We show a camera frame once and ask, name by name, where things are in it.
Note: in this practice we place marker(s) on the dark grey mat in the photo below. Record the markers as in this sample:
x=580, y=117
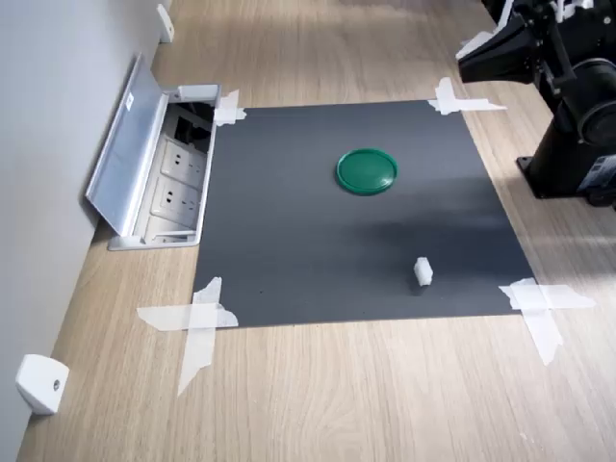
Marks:
x=313, y=240

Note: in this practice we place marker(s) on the white power socket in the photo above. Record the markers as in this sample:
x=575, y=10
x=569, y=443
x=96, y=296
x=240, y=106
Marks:
x=174, y=197
x=182, y=159

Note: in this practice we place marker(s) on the round green lid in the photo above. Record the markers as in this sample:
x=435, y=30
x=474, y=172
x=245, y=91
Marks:
x=367, y=172

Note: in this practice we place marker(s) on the small white plastic terminal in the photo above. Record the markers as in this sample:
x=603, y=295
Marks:
x=423, y=272

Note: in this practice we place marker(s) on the white stand bracket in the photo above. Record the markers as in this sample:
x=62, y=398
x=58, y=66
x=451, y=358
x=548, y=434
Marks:
x=474, y=44

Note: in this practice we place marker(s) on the small white label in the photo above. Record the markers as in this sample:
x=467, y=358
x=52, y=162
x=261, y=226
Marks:
x=130, y=102

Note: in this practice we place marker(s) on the silver socket box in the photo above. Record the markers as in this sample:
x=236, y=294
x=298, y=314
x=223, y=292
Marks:
x=204, y=192

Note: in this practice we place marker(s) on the white tape strip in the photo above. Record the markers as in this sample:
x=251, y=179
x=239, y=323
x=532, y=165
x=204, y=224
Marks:
x=546, y=337
x=159, y=317
x=444, y=89
x=230, y=100
x=197, y=351
x=572, y=297
x=230, y=117
x=481, y=106

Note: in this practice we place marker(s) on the grey partition panel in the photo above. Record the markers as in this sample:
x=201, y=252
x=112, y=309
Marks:
x=48, y=144

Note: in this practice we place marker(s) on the white corner bracket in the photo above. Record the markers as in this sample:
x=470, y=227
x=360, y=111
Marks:
x=166, y=24
x=42, y=385

